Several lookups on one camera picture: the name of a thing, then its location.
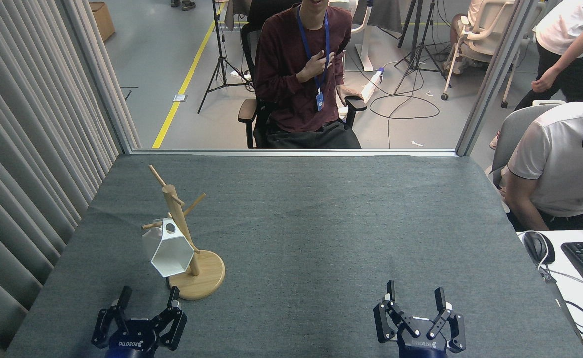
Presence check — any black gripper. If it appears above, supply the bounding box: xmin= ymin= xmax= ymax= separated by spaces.
xmin=373 ymin=280 xmax=467 ymax=358
xmin=91 ymin=286 xmax=188 ymax=358

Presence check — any white hexagonal cup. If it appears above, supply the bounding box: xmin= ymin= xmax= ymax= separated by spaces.
xmin=141 ymin=218 xmax=195 ymax=278

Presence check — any wooden cup rack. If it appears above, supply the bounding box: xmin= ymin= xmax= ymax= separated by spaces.
xmin=142 ymin=165 xmax=226 ymax=301

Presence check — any person's left hand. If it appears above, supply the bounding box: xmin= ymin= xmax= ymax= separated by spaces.
xmin=339 ymin=85 xmax=364 ymax=106

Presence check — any person's hand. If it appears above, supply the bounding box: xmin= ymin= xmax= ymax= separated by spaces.
xmin=531 ymin=67 xmax=554 ymax=94

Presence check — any person's right hand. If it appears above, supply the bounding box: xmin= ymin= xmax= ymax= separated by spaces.
xmin=296 ymin=50 xmax=335 ymax=84

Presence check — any black computer mouse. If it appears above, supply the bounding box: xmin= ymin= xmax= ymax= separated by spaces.
xmin=522 ymin=231 xmax=556 ymax=266

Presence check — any grey table cloth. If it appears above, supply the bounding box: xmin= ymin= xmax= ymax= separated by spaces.
xmin=4 ymin=153 xmax=583 ymax=358

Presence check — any white desk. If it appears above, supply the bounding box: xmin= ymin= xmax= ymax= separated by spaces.
xmin=517 ymin=229 xmax=583 ymax=358

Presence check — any grey pleated curtain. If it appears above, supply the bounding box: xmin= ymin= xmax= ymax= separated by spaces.
xmin=0 ymin=0 xmax=143 ymax=358

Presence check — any grey desk chair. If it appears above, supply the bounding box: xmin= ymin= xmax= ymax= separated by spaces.
xmin=490 ymin=100 xmax=583 ymax=224

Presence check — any black office chair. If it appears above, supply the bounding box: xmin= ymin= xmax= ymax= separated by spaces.
xmin=237 ymin=0 xmax=367 ymax=149

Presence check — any black tripod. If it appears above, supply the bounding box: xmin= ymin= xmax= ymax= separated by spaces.
xmin=197 ymin=0 xmax=250 ymax=114
xmin=393 ymin=0 xmax=452 ymax=96

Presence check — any white stand on wheels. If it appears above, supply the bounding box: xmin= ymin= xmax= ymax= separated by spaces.
xmin=339 ymin=0 xmax=386 ymax=119

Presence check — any cardboard box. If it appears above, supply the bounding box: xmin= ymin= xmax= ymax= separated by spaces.
xmin=91 ymin=2 xmax=116 ymax=41

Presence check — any white office chair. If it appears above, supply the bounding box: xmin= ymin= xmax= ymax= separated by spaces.
xmin=441 ymin=0 xmax=546 ymax=107

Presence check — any white desk cable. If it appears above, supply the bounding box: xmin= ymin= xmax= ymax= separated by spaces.
xmin=539 ymin=238 xmax=583 ymax=331

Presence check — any black floor cable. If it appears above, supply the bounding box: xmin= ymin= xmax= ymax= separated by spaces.
xmin=366 ymin=50 xmax=441 ymax=150

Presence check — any blue lanyard with badge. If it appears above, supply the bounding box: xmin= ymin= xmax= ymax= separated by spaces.
xmin=296 ymin=4 xmax=331 ymax=113

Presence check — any silver frame post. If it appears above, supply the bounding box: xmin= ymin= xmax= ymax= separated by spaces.
xmin=60 ymin=0 xmax=136 ymax=154
xmin=455 ymin=0 xmax=542 ymax=157

